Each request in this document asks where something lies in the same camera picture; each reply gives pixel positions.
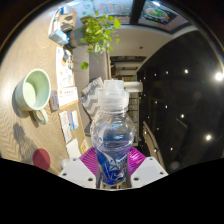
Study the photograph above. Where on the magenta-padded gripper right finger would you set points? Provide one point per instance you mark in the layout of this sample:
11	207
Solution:
146	171

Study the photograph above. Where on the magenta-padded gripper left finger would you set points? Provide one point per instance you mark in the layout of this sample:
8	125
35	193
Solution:
78	171

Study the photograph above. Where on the clear blue-label water bottle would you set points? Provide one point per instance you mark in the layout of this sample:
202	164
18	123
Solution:
112	133

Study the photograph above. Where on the yellow card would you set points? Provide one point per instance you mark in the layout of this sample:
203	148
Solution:
83	146

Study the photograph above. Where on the curved wooden ceiling beam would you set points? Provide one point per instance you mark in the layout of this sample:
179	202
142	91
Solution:
151	140

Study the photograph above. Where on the flat round red coaster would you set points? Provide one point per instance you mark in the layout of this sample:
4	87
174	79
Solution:
41	159

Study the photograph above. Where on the white paper leaflet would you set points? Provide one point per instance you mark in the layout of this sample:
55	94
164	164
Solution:
65	126

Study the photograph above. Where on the small blue white tissue pack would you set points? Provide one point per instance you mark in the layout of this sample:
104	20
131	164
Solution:
74	120

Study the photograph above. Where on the light green ceramic mug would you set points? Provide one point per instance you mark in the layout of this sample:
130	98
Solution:
31	91

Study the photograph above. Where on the white printed cardboard box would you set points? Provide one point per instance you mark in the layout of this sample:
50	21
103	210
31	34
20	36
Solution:
65	73

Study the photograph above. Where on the group of ceiling lights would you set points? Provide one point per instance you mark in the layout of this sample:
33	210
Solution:
219	76

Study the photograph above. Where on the small light blue box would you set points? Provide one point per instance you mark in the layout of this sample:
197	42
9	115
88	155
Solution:
59	36

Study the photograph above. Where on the green potted plant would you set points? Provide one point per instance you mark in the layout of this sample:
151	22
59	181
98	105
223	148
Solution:
98	33

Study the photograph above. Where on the brown cardboard stand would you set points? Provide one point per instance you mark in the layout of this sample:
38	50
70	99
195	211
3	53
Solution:
69	20

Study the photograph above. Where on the white blue papers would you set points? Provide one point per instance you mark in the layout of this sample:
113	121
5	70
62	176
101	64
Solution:
54	21

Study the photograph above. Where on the dark framed food poster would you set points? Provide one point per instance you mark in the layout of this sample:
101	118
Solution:
160	13

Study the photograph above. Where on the pink window poster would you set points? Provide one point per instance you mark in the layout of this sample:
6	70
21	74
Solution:
110	6

